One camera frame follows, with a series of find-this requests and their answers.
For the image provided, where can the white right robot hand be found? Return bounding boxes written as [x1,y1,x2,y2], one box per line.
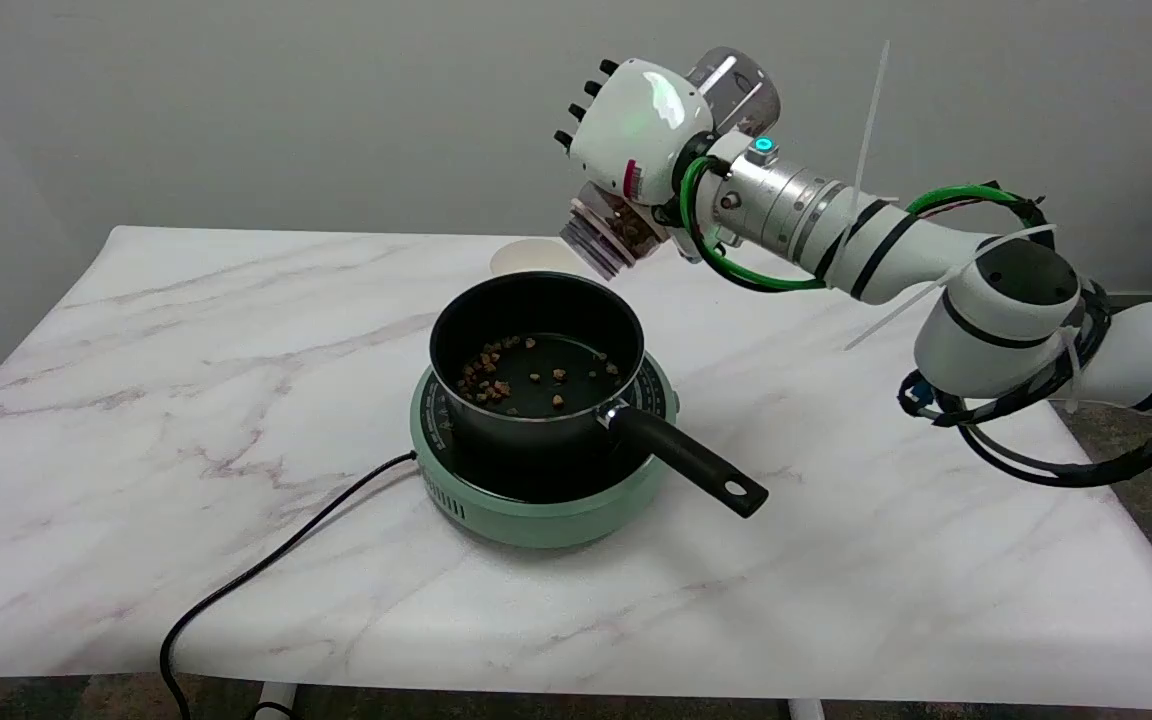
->
[553,58,729,264]

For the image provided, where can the beige round lid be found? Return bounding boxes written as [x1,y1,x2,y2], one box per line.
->
[490,240,588,280]

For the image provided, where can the white zip tie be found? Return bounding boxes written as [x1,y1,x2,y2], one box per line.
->
[826,40,892,286]
[843,225,1059,352]

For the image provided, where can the brown food pellets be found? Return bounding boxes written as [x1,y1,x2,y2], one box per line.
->
[454,337,623,412]

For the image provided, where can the green induction cooker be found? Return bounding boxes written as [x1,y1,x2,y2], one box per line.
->
[409,350,680,549]

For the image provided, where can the green robot cable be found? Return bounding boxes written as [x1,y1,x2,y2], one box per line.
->
[679,157,1029,293]

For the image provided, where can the black saucepan with handle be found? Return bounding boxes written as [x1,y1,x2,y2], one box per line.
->
[429,271,769,519]

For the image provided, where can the black cable bundle blue connector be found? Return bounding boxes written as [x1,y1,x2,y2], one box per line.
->
[898,280,1115,429]

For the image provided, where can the thin black cable loop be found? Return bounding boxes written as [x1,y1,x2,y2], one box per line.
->
[958,420,1152,489]

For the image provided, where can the black power cord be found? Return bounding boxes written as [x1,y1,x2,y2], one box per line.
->
[158,451,419,720]

